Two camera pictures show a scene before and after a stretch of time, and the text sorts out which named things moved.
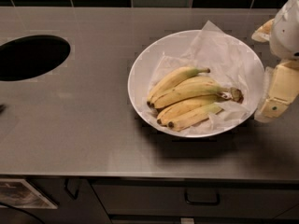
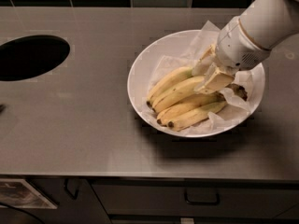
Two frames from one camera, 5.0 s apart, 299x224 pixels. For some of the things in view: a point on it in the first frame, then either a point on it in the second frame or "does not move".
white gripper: [286, 32] -> [237, 48]
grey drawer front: [167, 199] does not move
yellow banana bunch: [185, 98] does not move
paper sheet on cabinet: [20, 193] does not move
